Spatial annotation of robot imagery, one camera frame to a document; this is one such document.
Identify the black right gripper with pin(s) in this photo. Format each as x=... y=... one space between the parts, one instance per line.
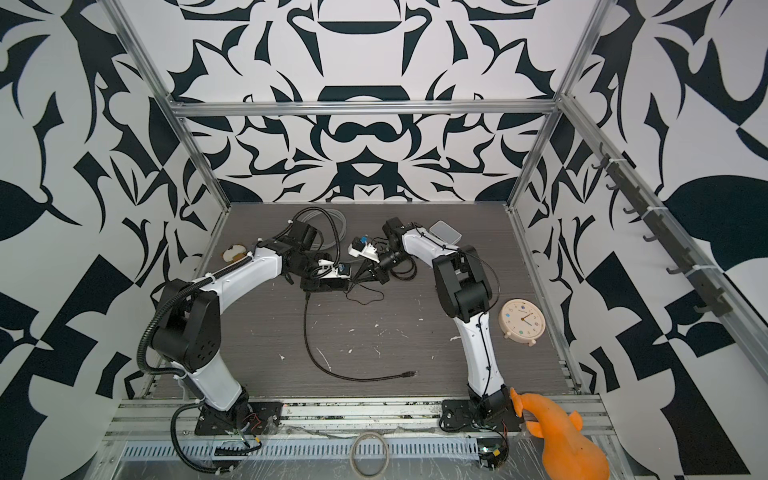
x=380 y=275

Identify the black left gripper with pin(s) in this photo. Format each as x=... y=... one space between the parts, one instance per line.
x=313 y=255

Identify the black ribbed switch box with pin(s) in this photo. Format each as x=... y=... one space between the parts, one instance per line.
x=325 y=284

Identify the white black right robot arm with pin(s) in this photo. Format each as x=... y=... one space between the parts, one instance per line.
x=464 y=293

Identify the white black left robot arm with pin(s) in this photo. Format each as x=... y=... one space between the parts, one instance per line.
x=186 y=328

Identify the brown white round toy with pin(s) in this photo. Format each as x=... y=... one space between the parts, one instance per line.
x=234 y=253

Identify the beige round alarm clock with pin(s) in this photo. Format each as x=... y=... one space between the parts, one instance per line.
x=522 y=321

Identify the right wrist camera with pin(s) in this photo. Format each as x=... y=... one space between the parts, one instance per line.
x=362 y=247

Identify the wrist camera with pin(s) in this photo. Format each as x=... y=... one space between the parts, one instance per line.
x=362 y=247
x=327 y=269

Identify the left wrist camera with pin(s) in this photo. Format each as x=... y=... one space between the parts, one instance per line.
x=327 y=269

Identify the white network switch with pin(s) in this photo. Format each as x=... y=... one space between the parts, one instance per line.
x=445 y=232

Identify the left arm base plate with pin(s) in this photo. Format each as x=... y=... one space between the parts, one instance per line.
x=252 y=418

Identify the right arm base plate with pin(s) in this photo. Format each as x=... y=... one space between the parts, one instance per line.
x=463 y=416

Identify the black wall hook rail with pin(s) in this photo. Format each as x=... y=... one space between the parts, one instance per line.
x=665 y=230

